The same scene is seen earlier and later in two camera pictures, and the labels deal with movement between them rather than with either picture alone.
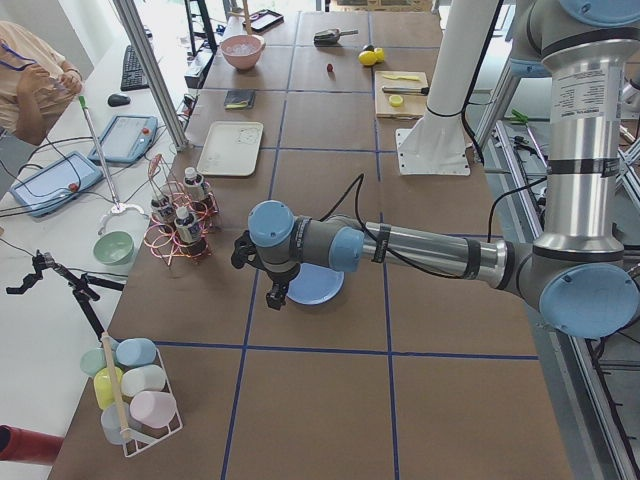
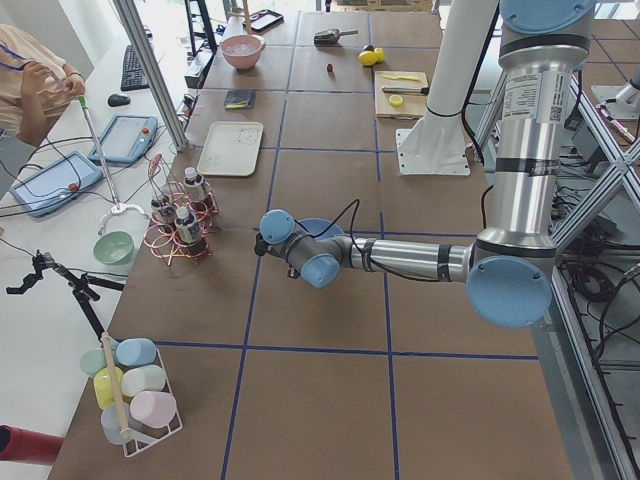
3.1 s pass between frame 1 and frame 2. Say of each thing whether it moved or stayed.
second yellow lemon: stayed
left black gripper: moved
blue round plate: moved
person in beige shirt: stayed
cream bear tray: stayed
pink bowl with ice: stayed
